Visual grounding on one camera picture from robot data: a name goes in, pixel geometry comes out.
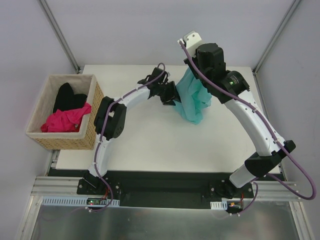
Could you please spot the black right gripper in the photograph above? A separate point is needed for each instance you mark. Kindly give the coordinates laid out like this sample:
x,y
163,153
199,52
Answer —
x,y
195,69

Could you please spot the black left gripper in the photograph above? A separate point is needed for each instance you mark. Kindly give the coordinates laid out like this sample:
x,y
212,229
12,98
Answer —
x,y
169,92

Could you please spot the teal t shirt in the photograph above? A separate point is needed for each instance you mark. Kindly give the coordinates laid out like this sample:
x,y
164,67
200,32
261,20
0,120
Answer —
x,y
194,98

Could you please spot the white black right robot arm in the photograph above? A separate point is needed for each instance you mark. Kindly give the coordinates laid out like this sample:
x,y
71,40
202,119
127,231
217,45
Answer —
x,y
234,92

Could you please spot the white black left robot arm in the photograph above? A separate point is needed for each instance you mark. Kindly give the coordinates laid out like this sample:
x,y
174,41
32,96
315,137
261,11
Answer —
x,y
110,120

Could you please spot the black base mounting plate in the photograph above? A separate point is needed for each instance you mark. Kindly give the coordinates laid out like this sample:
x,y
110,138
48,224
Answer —
x,y
184,201

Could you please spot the pink t shirt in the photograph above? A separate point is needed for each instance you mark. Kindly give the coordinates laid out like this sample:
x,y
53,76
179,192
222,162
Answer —
x,y
68,121

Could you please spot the black t shirt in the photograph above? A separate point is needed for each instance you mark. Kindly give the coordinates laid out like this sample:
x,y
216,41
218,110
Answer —
x,y
67,100

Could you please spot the wicker laundry basket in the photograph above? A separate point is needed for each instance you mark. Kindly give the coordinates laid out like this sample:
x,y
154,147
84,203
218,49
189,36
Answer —
x,y
82,140

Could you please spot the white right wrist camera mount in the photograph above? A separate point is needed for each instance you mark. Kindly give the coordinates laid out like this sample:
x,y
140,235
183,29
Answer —
x,y
191,42

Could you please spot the right rear aluminium post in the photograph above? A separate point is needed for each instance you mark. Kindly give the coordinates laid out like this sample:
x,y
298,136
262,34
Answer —
x,y
293,7

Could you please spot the aluminium post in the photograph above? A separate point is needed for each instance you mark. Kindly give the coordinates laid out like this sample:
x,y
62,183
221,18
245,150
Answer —
x,y
293,7
59,35

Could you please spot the right white cable duct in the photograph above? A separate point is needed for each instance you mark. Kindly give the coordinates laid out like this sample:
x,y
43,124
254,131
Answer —
x,y
226,204

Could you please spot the white cable duct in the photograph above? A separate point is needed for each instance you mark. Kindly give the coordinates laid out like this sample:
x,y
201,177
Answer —
x,y
67,201
226,204

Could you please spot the left rear aluminium post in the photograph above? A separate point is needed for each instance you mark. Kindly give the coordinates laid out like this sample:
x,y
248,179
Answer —
x,y
59,35

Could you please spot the aluminium front frame rail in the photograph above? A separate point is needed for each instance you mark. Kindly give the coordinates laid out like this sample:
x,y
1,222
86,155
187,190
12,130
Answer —
x,y
127,183

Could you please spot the left white cable duct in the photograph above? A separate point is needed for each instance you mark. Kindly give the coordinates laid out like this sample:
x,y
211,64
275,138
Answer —
x,y
67,201

